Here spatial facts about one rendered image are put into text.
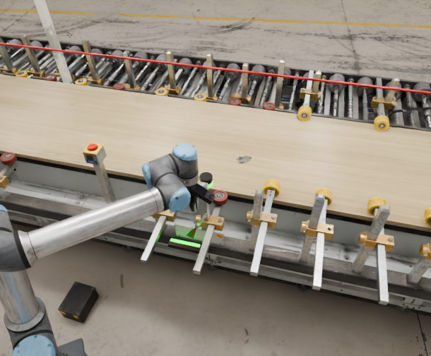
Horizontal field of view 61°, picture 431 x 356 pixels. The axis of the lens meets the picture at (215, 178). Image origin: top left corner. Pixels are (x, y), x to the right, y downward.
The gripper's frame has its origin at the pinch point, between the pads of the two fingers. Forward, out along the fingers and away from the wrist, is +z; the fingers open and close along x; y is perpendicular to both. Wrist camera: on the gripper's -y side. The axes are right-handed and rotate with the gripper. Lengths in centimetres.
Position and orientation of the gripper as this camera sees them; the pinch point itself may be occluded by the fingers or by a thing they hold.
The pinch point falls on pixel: (196, 211)
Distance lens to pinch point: 165.1
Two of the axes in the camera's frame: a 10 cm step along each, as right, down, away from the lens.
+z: 0.2, 7.0, 7.2
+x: -2.6, 7.0, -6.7
